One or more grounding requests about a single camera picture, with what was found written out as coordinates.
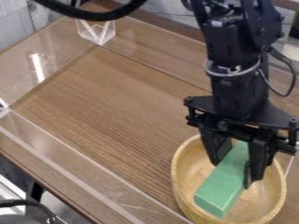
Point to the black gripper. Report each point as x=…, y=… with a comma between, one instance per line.
x=237, y=112

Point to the green rectangular block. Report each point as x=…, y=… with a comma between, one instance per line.
x=220, y=189

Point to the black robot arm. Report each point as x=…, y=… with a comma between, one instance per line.
x=238, y=32

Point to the brown wooden bowl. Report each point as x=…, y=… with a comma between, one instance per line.
x=258, y=203

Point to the clear acrylic front barrier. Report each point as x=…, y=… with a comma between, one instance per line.
x=101, y=196

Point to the black table leg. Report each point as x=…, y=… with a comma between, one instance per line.
x=34, y=191

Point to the clear acrylic corner bracket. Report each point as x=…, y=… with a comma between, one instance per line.
x=96, y=33

